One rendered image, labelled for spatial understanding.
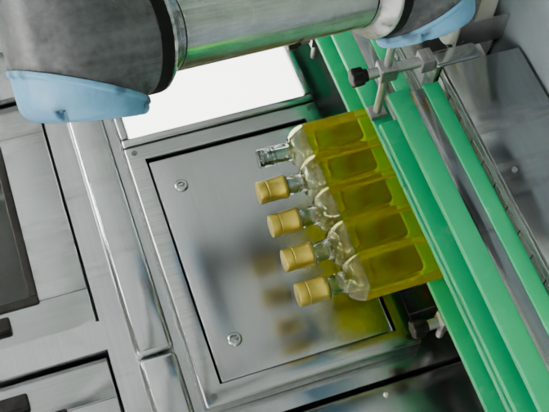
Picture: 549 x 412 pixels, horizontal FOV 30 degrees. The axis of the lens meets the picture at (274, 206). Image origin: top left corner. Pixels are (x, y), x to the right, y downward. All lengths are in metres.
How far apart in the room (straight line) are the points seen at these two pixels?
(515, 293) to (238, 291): 0.45
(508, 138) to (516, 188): 0.08
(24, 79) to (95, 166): 0.81
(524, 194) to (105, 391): 0.67
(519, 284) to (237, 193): 0.53
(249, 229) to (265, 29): 0.68
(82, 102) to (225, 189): 0.81
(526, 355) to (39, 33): 0.73
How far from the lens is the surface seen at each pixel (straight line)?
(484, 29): 1.56
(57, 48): 0.88
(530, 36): 1.52
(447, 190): 1.40
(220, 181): 1.68
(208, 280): 1.59
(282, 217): 1.48
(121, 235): 1.64
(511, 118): 1.46
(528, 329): 1.33
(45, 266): 1.67
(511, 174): 1.41
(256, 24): 0.99
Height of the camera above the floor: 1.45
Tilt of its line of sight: 12 degrees down
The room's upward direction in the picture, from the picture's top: 105 degrees counter-clockwise
